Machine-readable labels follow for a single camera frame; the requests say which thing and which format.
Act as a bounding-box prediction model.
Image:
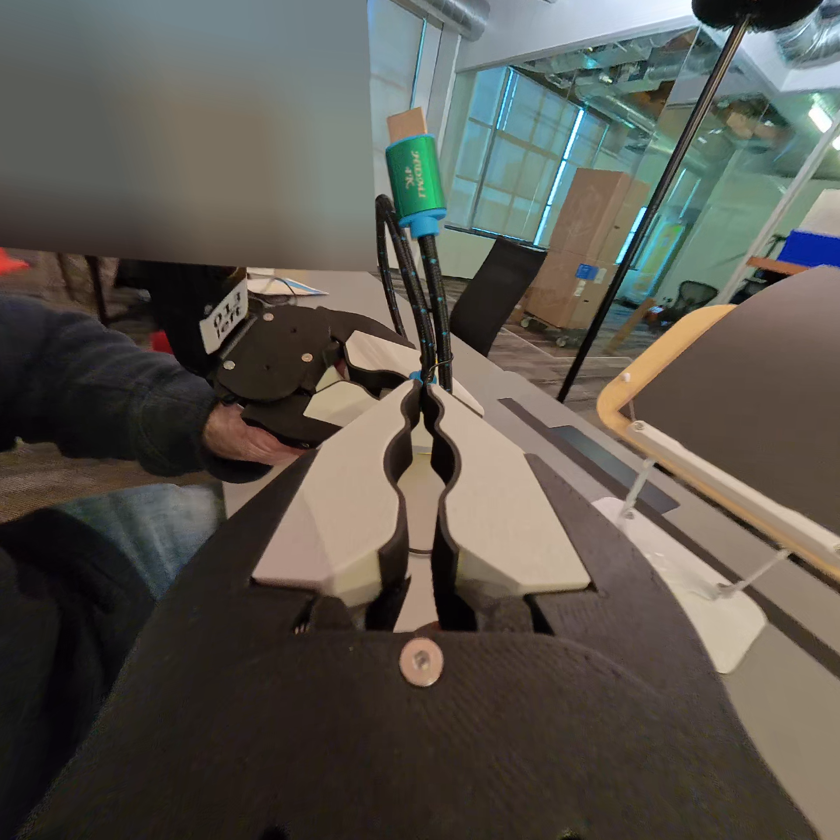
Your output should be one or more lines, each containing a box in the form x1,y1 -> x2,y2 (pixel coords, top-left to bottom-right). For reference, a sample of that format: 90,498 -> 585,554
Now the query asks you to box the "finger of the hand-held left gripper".
342,331 -> 485,420
304,369 -> 396,429

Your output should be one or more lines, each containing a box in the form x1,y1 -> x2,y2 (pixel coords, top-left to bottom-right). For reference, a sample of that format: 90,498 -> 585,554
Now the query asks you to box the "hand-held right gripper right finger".
427,388 -> 592,598

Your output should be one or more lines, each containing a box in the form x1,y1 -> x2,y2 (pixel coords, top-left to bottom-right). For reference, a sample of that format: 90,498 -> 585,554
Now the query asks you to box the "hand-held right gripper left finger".
252,381 -> 424,594

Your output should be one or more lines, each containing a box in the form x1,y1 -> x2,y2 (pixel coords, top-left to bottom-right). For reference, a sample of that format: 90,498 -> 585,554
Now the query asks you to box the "green plug braided hdmi cable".
374,108 -> 455,395

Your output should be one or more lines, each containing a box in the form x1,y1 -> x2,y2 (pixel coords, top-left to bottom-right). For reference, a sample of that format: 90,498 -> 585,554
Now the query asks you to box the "person's left forearm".
0,294 -> 227,477

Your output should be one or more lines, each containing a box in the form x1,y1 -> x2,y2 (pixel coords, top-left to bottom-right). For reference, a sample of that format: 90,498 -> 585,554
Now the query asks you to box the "person's left hand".
203,402 -> 304,464

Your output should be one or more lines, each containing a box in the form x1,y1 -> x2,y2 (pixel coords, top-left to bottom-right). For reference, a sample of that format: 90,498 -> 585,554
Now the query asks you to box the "black chair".
449,237 -> 550,359

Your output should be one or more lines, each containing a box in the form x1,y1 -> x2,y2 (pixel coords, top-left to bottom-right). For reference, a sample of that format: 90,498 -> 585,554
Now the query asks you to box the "person's leg in jeans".
37,482 -> 227,607

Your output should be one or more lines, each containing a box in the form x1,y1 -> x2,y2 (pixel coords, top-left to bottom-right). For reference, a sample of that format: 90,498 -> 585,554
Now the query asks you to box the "cardboard box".
523,167 -> 655,333

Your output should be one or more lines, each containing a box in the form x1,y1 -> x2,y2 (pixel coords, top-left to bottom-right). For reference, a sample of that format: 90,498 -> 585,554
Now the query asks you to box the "grey panel with wooden rim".
598,267 -> 840,586

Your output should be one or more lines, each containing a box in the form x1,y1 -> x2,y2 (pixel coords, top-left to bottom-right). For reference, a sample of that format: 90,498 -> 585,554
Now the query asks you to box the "blue box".
781,230 -> 840,271

